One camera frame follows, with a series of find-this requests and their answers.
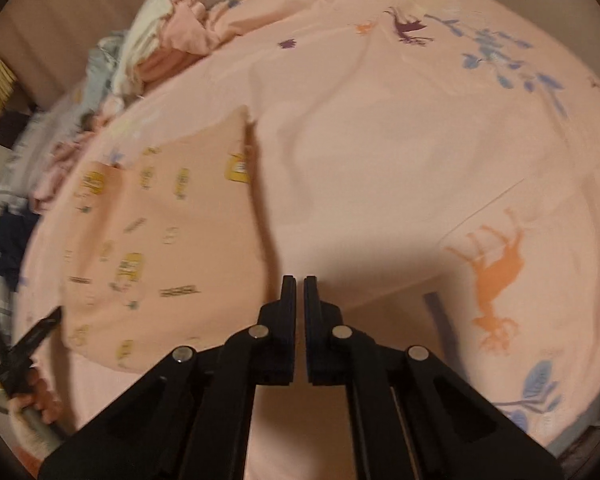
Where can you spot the person's left hand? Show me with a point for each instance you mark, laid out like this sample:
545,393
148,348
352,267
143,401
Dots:
42,400

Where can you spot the pink duck-print garment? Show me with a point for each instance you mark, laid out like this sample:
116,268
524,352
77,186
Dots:
180,240

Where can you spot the pile of pink cream clothes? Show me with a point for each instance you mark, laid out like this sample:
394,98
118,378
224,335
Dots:
145,35

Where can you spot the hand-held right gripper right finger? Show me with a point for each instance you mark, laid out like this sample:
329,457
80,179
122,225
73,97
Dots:
312,310

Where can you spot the navy garment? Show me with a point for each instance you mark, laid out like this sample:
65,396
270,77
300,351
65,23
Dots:
15,245

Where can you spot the pink animal-print blanket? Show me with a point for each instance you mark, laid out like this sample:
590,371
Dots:
405,160

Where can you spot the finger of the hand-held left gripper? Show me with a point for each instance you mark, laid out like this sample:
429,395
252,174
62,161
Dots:
37,330

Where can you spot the pink fleece garment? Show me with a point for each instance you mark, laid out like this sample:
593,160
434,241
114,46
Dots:
185,30

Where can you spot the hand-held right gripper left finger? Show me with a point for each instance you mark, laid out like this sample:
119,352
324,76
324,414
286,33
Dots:
285,310

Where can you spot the grey garment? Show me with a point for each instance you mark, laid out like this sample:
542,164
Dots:
100,65

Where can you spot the black cloth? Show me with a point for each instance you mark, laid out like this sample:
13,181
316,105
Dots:
10,125

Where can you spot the crumpled pink garment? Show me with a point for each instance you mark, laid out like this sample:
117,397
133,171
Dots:
55,175

